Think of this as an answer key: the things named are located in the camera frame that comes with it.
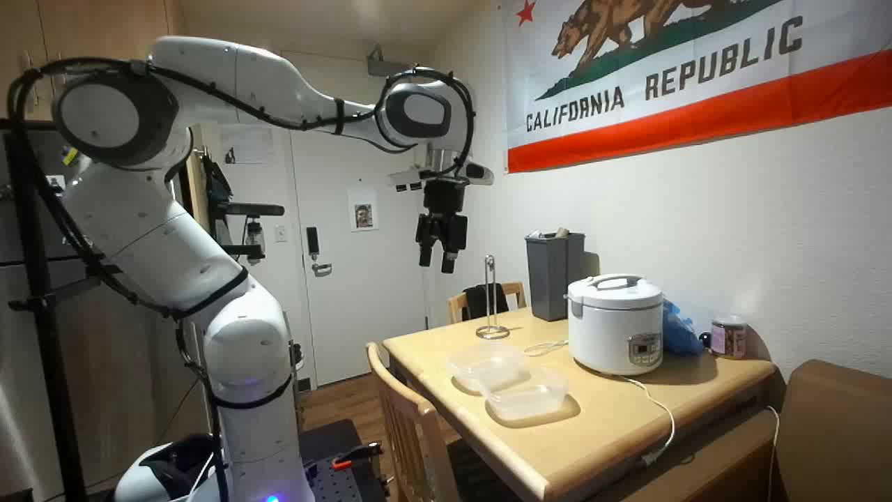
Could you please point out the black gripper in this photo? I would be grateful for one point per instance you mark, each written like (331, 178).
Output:
(443, 209)

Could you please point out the clear rectangular plastic container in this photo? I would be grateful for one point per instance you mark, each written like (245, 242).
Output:
(483, 366)
(529, 403)

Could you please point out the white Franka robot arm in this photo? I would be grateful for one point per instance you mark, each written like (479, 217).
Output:
(232, 351)

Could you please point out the wooden chair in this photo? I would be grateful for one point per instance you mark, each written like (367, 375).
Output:
(408, 435)
(457, 308)

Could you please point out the small paper portrait picture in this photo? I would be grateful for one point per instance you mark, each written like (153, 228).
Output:
(363, 214)

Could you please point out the white door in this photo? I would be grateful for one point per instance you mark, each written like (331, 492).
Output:
(363, 297)

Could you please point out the white rice cooker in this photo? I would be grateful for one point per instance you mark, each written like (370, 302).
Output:
(614, 334)

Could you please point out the grey door closer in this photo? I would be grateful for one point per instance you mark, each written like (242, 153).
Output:
(383, 61)

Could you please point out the dark hanging garment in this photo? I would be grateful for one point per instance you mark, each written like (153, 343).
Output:
(220, 185)

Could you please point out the blue cloth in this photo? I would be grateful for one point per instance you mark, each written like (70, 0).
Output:
(680, 334)

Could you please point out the California Republic flag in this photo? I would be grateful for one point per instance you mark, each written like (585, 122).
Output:
(698, 113)

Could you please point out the small pink can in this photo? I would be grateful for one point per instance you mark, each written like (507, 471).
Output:
(728, 337)

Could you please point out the white and black device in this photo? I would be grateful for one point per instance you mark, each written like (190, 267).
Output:
(158, 474)

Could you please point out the yellow fridge magnet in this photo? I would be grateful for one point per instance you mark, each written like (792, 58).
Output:
(69, 156)

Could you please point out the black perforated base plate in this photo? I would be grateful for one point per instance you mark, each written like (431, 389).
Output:
(324, 483)

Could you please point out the wooden wall cabinet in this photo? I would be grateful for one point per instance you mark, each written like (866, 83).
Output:
(94, 16)

